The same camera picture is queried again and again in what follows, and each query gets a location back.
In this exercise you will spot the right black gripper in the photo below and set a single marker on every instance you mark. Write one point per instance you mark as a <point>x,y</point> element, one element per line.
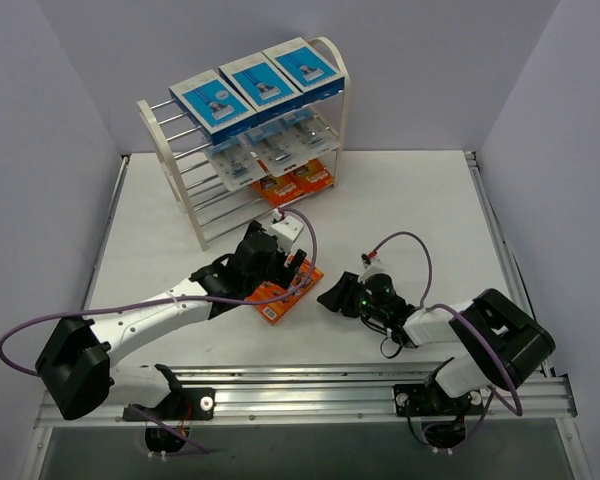
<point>353,291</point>

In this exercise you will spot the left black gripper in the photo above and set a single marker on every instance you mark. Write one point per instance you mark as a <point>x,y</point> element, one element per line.
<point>281,261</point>

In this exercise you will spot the orange Gillette styler box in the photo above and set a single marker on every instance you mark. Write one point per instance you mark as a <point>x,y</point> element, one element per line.
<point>273,312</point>

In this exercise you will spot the orange Gillette Fusion5 box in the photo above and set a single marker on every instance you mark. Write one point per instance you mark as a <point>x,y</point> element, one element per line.
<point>278,190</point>
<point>312,176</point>

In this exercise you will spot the small blue cartridge pack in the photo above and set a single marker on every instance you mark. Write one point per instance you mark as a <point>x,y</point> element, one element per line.
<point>235,166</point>

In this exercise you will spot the gillette razor blister pack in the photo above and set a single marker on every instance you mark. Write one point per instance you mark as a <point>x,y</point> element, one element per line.
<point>312,135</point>
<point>280,151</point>

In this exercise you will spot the Gillette razor blister pack front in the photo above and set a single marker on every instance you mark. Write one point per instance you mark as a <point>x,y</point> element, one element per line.
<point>312,135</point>

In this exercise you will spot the blue Harry's box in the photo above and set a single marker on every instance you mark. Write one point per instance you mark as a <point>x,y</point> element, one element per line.
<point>214,105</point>
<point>313,75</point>
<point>262,85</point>

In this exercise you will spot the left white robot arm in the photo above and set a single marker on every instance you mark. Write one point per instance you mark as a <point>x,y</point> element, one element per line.
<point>80,364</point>

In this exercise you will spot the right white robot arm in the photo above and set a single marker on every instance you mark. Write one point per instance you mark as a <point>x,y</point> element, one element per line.
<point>503,345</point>

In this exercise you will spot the cream metal-rod shelf rack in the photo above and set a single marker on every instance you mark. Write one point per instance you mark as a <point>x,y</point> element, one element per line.
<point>179,143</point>

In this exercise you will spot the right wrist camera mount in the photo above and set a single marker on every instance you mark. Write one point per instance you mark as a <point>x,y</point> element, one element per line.
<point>372,265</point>

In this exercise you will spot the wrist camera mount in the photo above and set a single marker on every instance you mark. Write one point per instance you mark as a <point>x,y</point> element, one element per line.
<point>285,229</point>
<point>372,265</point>

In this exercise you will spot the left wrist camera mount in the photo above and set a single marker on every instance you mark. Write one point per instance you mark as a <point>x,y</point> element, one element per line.
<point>285,229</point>

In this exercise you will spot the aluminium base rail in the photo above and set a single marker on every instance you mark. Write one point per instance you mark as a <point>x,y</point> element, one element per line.
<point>332,394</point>

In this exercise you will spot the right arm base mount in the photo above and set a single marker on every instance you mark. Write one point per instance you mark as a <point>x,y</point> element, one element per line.
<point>434,419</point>

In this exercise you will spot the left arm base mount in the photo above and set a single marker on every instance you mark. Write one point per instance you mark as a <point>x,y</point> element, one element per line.
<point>168,425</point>

